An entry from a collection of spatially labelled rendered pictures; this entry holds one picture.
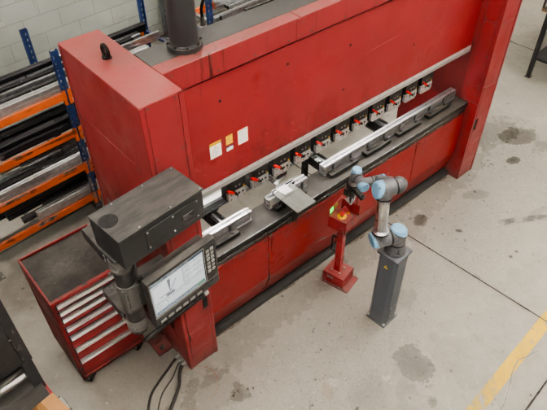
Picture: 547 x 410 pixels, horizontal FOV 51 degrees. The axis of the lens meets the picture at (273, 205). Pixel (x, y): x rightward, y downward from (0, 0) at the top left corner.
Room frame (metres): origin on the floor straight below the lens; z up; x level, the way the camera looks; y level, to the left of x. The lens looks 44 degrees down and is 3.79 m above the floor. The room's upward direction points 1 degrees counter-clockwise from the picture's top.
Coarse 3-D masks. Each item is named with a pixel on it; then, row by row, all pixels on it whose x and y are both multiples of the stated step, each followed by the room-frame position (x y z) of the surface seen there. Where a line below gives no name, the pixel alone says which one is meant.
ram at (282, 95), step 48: (432, 0) 4.03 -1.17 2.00; (480, 0) 4.47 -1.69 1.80; (288, 48) 3.11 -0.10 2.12; (336, 48) 3.39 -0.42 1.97; (384, 48) 3.72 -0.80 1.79; (432, 48) 4.11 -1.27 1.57; (192, 96) 2.66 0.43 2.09; (240, 96) 2.87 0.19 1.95; (288, 96) 3.12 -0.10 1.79; (336, 96) 3.41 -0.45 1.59; (384, 96) 3.77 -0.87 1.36; (192, 144) 2.63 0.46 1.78
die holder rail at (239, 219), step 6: (240, 210) 2.92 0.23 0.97; (246, 210) 2.92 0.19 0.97; (234, 216) 2.86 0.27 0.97; (240, 216) 2.85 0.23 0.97; (246, 216) 2.88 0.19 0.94; (222, 222) 2.80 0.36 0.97; (228, 222) 2.80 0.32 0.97; (234, 222) 2.82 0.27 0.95; (240, 222) 2.85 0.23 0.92; (246, 222) 2.88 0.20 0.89; (210, 228) 2.74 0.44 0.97; (216, 228) 2.75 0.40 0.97; (222, 228) 2.74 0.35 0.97; (228, 228) 2.82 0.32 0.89; (234, 228) 2.81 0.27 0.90; (204, 234) 2.69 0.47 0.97; (216, 234) 2.71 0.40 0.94; (222, 234) 2.74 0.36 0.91
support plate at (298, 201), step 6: (288, 186) 3.13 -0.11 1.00; (294, 186) 3.13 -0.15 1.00; (276, 192) 3.07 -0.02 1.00; (300, 192) 3.07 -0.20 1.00; (282, 198) 3.00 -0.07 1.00; (288, 198) 3.00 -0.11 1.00; (294, 198) 3.00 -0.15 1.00; (300, 198) 3.00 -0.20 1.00; (306, 198) 3.00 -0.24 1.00; (312, 198) 3.00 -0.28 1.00; (288, 204) 2.94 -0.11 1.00; (294, 204) 2.94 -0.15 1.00; (300, 204) 2.94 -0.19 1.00; (306, 204) 2.94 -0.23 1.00; (294, 210) 2.88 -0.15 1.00; (300, 210) 2.88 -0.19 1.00
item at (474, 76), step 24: (504, 0) 4.36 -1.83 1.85; (480, 24) 4.47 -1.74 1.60; (504, 24) 4.38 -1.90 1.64; (480, 48) 4.43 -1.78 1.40; (504, 48) 4.45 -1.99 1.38; (456, 72) 4.55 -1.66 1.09; (480, 72) 4.38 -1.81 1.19; (432, 96) 4.70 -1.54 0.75; (480, 96) 4.34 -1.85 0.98; (480, 120) 4.42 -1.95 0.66; (456, 144) 4.42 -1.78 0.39; (456, 168) 4.36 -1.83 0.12
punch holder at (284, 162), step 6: (282, 156) 3.09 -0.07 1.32; (288, 156) 3.12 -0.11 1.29; (270, 162) 3.06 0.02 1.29; (276, 162) 3.05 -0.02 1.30; (282, 162) 3.09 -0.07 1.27; (288, 162) 3.12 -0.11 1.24; (270, 168) 3.06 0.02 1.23; (276, 168) 3.04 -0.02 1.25; (288, 168) 3.12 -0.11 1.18; (270, 174) 3.07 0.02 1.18; (276, 174) 3.05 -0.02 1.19
